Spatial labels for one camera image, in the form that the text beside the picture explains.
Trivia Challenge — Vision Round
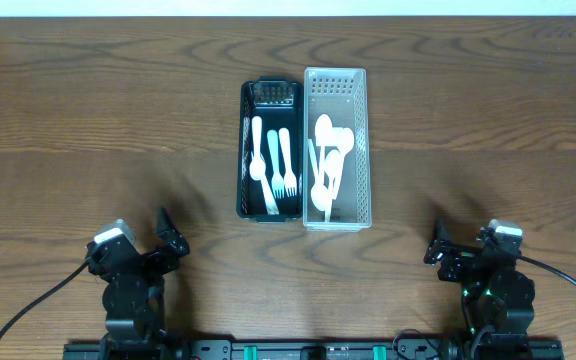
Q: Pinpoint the white fork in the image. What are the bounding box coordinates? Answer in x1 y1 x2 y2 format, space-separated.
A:
261 176 279 215

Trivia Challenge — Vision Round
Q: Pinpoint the cream short spoon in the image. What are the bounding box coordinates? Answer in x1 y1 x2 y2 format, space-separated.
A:
249 116 265 181

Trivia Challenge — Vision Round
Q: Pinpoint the mint green fork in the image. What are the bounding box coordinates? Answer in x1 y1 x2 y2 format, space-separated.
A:
267 130 285 199

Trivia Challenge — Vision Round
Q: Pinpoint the white spoon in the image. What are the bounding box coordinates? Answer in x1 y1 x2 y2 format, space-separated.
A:
324 149 342 222
308 139 332 212
315 114 333 183

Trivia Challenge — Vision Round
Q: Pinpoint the cream fork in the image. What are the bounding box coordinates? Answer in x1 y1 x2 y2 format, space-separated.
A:
279 128 297 197

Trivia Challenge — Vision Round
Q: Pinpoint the white spoon crossed top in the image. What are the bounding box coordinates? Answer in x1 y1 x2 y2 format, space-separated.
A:
333 128 354 200

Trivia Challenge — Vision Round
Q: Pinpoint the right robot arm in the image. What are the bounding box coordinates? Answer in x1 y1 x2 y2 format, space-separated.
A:
423 219 535 359

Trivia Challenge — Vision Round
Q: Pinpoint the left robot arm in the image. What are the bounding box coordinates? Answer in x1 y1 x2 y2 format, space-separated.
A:
85 208 190 359

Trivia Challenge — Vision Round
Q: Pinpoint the black plastic basket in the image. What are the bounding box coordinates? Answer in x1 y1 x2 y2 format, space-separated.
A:
236 77 303 223

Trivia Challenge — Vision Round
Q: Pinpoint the clear plastic basket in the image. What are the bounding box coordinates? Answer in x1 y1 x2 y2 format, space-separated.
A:
302 67 372 232

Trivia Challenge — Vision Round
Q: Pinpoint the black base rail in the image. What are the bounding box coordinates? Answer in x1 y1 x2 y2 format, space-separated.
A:
63 336 564 360

